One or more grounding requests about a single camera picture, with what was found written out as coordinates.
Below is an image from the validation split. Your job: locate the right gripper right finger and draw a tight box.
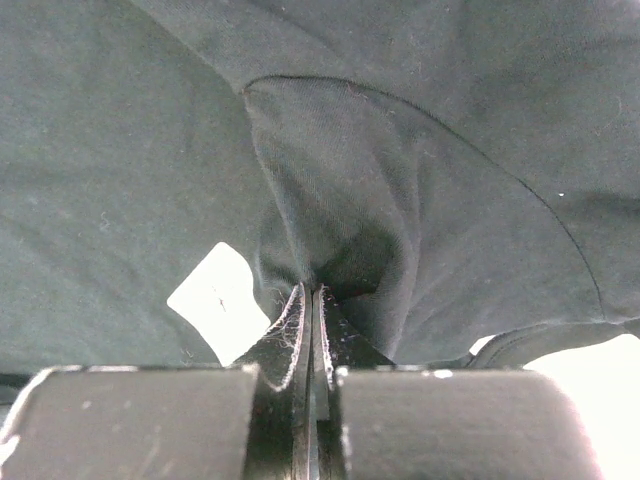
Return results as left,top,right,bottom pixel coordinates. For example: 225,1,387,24
312,286,394,479

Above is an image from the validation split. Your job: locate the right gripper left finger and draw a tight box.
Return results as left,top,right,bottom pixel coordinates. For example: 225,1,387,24
235,285,312,479

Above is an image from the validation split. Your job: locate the black t shirt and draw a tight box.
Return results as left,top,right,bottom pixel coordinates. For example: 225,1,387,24
1,1,639,373

